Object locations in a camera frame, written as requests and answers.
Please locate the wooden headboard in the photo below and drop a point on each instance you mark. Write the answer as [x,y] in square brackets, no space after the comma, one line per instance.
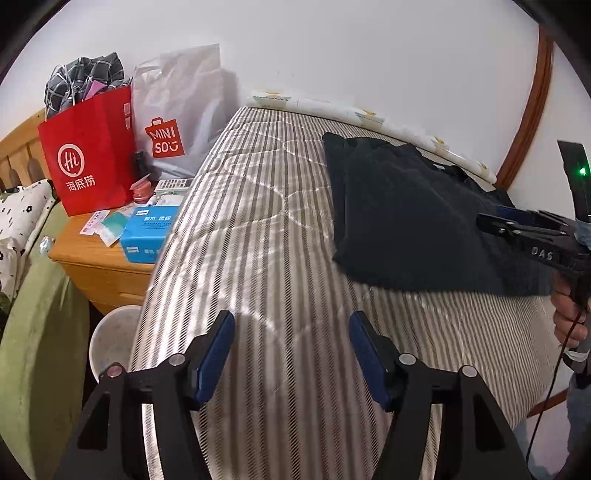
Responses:
[23,152]

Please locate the white remote control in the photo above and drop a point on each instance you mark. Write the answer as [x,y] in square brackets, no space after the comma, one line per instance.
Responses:
[173,185]

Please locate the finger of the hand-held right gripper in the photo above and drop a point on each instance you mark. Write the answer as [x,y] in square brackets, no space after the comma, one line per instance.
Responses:
[498,226]
[517,213]

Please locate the striped mattress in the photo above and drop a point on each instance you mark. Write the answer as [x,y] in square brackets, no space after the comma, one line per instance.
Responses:
[258,230]

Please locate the grey checked cloth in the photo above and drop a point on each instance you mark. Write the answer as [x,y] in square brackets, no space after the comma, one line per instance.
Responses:
[87,74]

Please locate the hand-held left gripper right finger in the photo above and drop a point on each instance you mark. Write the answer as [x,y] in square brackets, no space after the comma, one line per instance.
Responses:
[369,360]

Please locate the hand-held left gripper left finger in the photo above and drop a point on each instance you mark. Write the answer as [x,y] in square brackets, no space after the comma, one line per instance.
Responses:
[213,360]

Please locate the person's right hand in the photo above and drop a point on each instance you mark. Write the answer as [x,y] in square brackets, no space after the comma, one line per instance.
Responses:
[568,318]

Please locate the blue tissue box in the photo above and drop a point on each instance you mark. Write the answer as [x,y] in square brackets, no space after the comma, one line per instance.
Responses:
[145,235]

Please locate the person's grey trousers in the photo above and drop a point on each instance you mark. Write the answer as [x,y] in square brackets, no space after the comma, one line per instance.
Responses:
[579,415]

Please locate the teal packet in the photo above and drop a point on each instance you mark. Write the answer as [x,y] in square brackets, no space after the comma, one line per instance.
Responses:
[117,226]

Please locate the wooden bedside table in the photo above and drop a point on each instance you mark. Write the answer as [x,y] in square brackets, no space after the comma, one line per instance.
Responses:
[92,267]

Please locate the small pink container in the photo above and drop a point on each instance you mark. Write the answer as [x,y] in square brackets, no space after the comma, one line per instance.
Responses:
[141,191]

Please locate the white spotted pillow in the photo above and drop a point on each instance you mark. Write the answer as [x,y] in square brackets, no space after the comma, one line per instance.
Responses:
[23,217]

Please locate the brown wooden door frame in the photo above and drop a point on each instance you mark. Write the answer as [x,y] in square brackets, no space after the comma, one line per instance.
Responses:
[531,115]

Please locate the white plastic basin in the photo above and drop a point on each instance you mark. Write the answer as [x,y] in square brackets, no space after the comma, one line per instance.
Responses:
[111,341]

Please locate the wooden bed frame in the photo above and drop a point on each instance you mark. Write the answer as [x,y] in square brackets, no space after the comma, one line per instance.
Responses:
[547,402]

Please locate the red paper bag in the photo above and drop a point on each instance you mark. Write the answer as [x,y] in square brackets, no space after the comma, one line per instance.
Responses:
[92,138]

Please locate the black garment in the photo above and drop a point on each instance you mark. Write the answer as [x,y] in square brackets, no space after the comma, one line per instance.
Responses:
[406,221]

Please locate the black bottle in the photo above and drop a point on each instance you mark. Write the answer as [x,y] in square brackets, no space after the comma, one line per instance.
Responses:
[141,166]

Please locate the green blanket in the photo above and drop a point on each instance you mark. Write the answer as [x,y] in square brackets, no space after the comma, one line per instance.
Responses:
[37,369]

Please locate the white pink packet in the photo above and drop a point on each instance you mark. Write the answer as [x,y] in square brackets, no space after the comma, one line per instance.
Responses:
[92,224]

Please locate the white plastic bag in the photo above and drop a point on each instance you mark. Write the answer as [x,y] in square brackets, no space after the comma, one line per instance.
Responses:
[184,92]

